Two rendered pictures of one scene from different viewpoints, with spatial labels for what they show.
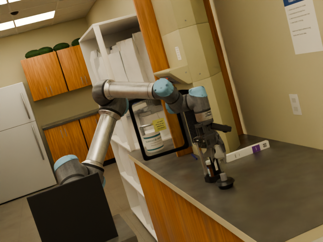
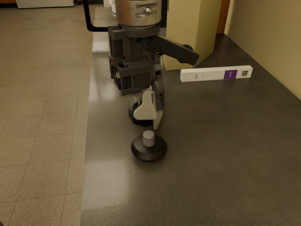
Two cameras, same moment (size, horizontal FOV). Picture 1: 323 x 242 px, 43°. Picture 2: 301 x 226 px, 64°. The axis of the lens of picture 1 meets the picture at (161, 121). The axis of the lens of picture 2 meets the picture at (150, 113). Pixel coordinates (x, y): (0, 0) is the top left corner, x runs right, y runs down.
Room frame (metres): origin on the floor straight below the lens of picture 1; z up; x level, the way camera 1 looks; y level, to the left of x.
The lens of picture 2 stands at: (1.40, -0.25, 1.40)
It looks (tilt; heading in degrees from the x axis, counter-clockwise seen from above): 38 degrees down; 6
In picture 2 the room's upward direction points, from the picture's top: straight up
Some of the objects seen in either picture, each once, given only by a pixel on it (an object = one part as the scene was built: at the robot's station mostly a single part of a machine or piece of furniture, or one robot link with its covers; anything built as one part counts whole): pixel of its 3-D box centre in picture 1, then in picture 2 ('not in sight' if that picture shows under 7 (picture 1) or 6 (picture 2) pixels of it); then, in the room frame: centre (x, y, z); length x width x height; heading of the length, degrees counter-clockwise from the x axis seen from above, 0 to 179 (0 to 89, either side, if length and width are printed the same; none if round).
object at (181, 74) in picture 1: (171, 77); not in sight; (2.41, -0.13, 1.46); 0.32 x 0.12 x 0.10; 15
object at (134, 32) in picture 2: (207, 133); (136, 56); (1.81, -0.18, 1.21); 0.09 x 0.08 x 0.12; 120
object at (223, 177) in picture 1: (224, 180); (148, 143); (1.83, -0.20, 0.97); 0.09 x 0.09 x 0.07
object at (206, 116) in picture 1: (204, 116); (139, 10); (1.81, -0.19, 1.29); 0.08 x 0.08 x 0.05
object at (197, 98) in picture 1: (198, 99); not in sight; (1.82, -0.19, 1.37); 0.09 x 0.08 x 0.11; 63
